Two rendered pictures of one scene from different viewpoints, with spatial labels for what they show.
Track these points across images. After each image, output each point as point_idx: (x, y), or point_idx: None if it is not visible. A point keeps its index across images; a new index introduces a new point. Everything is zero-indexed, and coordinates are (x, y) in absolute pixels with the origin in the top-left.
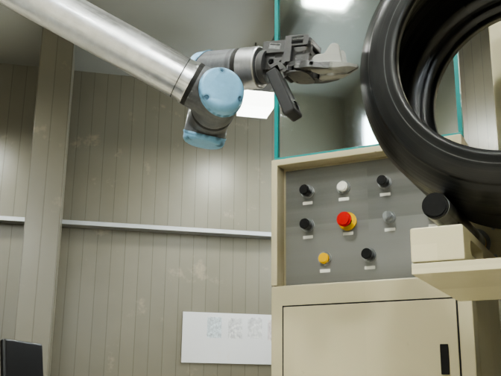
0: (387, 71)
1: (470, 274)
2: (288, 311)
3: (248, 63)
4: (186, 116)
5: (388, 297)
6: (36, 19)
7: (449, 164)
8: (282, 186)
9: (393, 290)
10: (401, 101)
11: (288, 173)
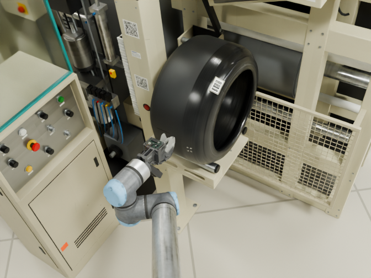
0: (211, 145)
1: None
2: (32, 203)
3: (149, 175)
4: (127, 219)
5: (70, 160)
6: None
7: (222, 156)
8: None
9: (71, 156)
10: (214, 151)
11: None
